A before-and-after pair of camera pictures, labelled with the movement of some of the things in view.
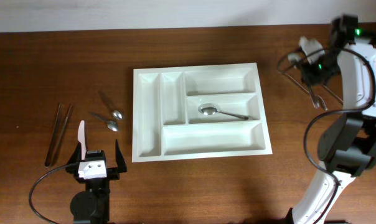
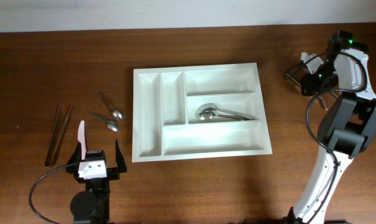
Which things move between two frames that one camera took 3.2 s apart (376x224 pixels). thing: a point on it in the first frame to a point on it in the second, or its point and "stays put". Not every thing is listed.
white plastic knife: (81, 138) stays put
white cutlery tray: (168, 125) stays put
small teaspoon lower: (111, 124) stays put
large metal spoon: (317, 101) to (206, 115)
